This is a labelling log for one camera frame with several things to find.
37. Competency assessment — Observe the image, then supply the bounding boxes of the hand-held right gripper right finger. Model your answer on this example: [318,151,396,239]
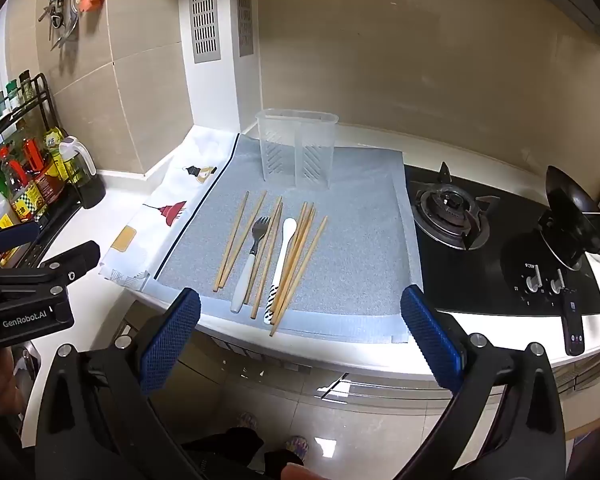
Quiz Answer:
[397,284,568,480]

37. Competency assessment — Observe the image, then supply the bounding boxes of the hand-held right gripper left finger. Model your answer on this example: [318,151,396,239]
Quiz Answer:
[34,287,216,480]

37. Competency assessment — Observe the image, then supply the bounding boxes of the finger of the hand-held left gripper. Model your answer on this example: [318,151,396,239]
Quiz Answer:
[0,241,102,313]
[0,221,42,273]

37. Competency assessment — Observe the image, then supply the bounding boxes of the white-handled metal fork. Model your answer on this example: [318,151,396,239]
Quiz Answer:
[230,216,272,313]

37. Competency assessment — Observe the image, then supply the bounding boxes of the white spoon striped handle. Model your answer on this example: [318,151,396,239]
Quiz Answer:
[263,218,298,324]

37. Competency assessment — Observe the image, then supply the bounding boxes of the bunch of wooden chopsticks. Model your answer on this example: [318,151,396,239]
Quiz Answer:
[212,190,329,337]

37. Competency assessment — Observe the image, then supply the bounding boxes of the person's left hand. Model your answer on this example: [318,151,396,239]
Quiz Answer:
[0,347,28,411]

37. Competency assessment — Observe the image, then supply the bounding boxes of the black condiment rack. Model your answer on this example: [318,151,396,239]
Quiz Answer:
[0,72,107,267]

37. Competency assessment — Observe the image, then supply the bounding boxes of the red-capped sauce bottle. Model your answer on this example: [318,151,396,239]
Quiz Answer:
[0,145,37,222]

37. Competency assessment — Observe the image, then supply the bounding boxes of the red-label sauce bottle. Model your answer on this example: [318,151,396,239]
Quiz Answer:
[22,137,65,207]

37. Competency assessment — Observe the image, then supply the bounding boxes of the black glass gas stove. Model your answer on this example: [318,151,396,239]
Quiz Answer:
[404,162,600,317]

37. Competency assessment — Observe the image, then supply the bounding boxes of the yellow-label bottle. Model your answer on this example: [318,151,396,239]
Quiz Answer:
[44,127,70,182]

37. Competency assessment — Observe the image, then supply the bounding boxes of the grey textured mat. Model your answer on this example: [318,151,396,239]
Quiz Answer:
[152,132,425,347]

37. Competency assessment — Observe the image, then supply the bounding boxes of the glossy cabinet front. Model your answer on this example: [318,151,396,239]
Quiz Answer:
[115,300,600,441]

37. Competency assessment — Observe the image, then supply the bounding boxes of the person's dark trousers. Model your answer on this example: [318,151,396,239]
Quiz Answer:
[180,425,306,480]

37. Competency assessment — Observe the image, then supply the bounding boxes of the white printed cloth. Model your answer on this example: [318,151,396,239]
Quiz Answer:
[99,127,241,293]

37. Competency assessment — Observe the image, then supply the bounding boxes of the black stove burner grate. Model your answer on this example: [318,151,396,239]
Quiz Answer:
[411,161,502,252]

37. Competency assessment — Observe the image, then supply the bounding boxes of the black handheld device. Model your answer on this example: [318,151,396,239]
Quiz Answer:
[560,294,587,357]

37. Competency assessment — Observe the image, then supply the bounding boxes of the black wok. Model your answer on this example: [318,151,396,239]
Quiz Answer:
[536,165,600,272]

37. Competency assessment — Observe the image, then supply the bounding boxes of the hanging metal kitchen tools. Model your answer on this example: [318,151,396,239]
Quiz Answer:
[36,0,83,52]

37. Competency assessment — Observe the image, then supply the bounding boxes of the wide metal vent grille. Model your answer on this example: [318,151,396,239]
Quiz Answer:
[188,0,220,64]

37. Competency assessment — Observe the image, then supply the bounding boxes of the narrow metal vent grille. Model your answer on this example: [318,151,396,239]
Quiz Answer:
[236,0,255,57]

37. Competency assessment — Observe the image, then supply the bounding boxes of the dark oil jug white handle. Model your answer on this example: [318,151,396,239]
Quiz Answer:
[59,135,107,209]

